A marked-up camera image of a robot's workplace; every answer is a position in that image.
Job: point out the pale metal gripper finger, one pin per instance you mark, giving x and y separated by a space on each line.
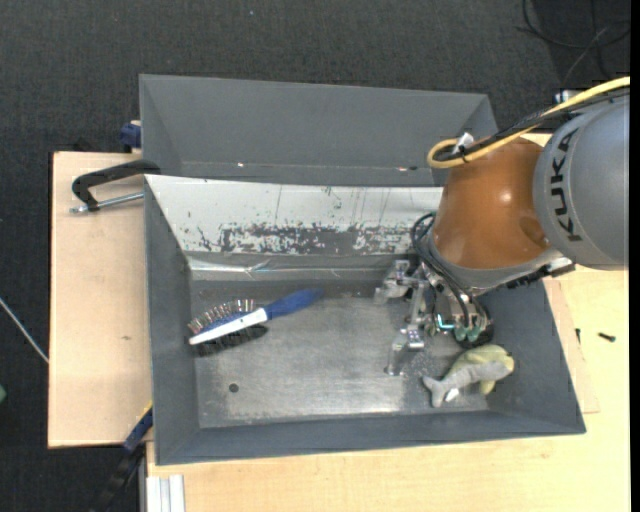
395 285
414 339

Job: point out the grey and green plush fish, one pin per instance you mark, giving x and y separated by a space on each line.
472 375

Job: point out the grey metal bin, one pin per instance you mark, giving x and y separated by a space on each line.
320 360

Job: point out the blue and white hairbrush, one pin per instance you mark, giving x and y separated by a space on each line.
235 320

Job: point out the small black screw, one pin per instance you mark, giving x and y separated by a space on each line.
607 338

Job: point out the black cylinder on white bracket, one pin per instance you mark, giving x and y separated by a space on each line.
525 280

